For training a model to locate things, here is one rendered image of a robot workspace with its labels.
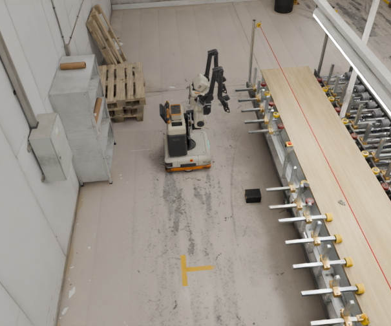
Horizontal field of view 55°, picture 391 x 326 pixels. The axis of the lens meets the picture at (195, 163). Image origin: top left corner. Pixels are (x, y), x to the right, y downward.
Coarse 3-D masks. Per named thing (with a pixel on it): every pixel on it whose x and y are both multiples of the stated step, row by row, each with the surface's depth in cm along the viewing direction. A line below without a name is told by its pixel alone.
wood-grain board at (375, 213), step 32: (288, 96) 523; (320, 96) 520; (288, 128) 473; (320, 128) 471; (320, 160) 429; (352, 160) 428; (320, 192) 395; (352, 192) 394; (384, 192) 392; (352, 224) 364; (384, 224) 363; (352, 256) 339; (384, 256) 338; (384, 288) 316; (384, 320) 297
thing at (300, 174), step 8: (280, 120) 501; (296, 160) 450; (304, 192) 429; (312, 208) 408; (320, 232) 390; (336, 256) 354; (336, 272) 357; (344, 280) 339; (352, 296) 326; (352, 312) 329; (360, 312) 313
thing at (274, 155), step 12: (252, 96) 560; (276, 156) 466; (276, 168) 452; (300, 216) 398; (300, 228) 385; (312, 252) 365; (312, 276) 354; (324, 288) 339; (324, 300) 331; (324, 312) 329
